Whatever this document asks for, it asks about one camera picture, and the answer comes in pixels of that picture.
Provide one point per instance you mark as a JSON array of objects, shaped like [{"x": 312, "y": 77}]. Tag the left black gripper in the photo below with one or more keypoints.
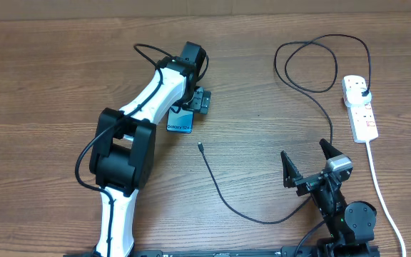
[{"x": 199, "y": 100}]

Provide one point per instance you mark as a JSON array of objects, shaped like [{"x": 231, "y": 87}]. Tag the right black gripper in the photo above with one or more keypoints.
[{"x": 292, "y": 178}]

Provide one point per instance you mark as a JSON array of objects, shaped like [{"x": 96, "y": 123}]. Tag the Samsung Galaxy smartphone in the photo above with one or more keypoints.
[{"x": 179, "y": 120}]

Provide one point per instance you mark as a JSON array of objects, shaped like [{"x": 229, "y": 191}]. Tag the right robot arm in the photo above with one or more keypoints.
[{"x": 347, "y": 228}]

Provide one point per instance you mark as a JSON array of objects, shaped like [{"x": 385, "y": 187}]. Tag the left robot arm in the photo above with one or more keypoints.
[{"x": 123, "y": 150}]

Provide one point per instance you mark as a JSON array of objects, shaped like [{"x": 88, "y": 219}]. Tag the white charger plug adapter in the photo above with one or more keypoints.
[{"x": 356, "y": 97}]

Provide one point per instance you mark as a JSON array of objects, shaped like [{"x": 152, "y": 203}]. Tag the white power strip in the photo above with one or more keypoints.
[{"x": 362, "y": 119}]

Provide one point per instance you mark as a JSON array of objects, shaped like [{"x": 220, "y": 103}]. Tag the cardboard backdrop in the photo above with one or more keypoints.
[{"x": 18, "y": 10}]

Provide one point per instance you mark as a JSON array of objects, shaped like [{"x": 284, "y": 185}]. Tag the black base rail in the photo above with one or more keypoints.
[{"x": 227, "y": 253}]

